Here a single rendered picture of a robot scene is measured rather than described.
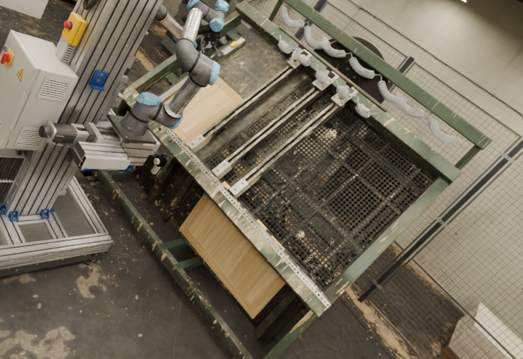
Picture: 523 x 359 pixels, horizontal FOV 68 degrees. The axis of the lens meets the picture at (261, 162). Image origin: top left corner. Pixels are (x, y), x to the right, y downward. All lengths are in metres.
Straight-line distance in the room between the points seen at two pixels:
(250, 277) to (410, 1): 6.13
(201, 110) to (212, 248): 1.05
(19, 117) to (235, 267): 1.70
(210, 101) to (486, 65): 5.21
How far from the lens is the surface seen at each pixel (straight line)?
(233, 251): 2.92
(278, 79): 3.02
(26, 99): 2.11
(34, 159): 2.43
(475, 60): 7.33
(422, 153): 2.81
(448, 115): 3.22
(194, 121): 2.97
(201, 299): 2.92
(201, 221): 3.04
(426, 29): 7.62
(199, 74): 2.00
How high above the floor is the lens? 2.06
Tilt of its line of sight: 20 degrees down
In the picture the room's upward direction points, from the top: 37 degrees clockwise
